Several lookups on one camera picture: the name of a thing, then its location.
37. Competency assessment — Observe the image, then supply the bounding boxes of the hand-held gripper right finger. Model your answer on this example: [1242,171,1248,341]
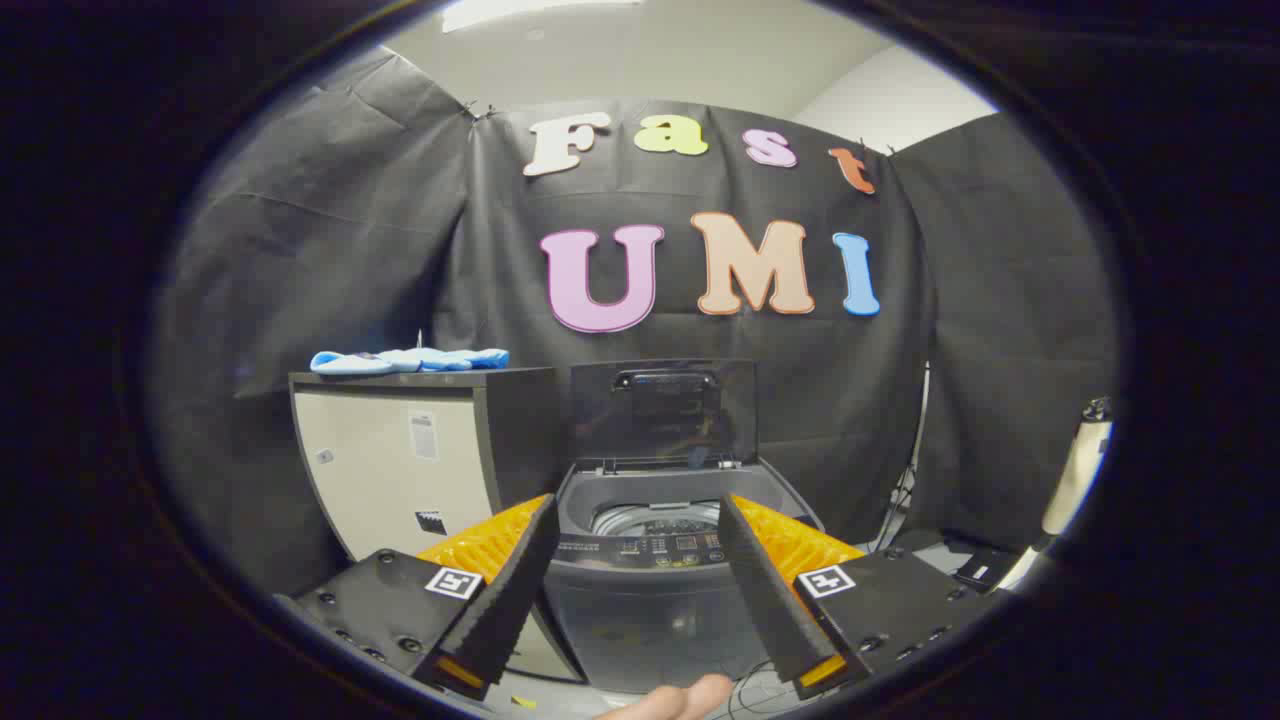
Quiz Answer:
[717,494,1001,701]

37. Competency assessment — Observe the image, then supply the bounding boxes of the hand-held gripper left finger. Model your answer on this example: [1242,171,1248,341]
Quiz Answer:
[275,493,561,701]

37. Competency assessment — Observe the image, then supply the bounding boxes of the grey washing machine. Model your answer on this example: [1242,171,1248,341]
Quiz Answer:
[540,460,826,694]

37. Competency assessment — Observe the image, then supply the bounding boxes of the light blue garment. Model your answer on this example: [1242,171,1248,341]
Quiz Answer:
[310,348,510,376]

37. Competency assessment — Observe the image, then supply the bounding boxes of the beige and dark cabinet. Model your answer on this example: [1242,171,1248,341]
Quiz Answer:
[289,366,586,686]

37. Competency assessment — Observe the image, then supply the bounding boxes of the black box device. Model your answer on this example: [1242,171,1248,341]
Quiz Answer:
[952,547,1021,593]

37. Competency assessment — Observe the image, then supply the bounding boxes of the black backdrop cloth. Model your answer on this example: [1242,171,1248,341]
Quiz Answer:
[150,50,1121,601]

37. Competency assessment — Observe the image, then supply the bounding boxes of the white cylindrical device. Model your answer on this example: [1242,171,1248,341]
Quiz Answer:
[998,397,1114,591]

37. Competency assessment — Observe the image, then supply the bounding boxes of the black floor cables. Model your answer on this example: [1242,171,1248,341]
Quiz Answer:
[728,658,806,719]

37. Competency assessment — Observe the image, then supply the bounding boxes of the white hanging cable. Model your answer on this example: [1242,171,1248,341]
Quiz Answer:
[878,362,931,553]

